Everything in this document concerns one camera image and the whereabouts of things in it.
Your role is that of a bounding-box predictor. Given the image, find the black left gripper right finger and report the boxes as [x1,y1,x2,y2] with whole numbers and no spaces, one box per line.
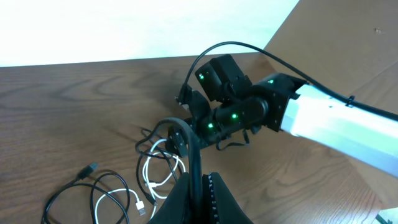
[202,172,252,224]

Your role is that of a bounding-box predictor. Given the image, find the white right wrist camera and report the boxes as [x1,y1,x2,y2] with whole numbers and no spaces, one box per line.
[174,83,212,125]

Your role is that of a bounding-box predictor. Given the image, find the white USB cable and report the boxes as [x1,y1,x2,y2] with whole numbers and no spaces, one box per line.
[94,138,187,224]

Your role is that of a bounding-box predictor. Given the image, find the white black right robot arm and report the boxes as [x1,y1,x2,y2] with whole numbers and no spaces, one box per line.
[177,54,397,176]

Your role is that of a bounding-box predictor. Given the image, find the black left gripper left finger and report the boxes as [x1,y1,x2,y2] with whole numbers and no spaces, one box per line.
[148,173,189,224]

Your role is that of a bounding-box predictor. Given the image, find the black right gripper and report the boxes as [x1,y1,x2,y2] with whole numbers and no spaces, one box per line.
[166,117,210,157]

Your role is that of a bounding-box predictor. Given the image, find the black USB cable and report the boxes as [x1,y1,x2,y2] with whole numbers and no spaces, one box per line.
[40,161,131,224]
[135,116,205,224]

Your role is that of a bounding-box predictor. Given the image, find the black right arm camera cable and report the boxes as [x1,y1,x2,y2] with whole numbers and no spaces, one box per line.
[182,40,398,122]

